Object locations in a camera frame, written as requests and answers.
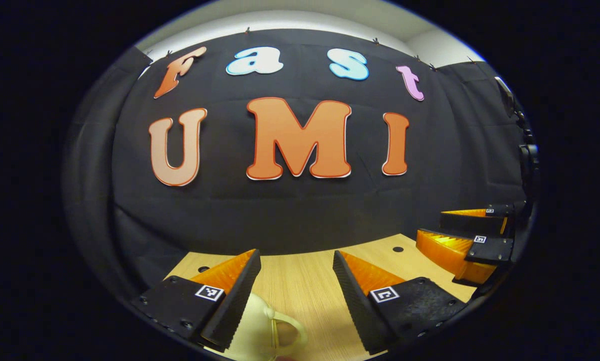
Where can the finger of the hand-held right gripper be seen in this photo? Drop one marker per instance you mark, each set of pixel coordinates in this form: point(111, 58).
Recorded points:
point(472, 223)
point(490, 249)

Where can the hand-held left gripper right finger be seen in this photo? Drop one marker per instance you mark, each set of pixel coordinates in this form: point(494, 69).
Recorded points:
point(355, 306)

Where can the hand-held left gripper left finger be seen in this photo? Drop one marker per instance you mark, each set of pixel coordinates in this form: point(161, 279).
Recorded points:
point(237, 301)

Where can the small cream suitcase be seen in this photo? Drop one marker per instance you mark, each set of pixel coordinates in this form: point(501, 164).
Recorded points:
point(247, 331)

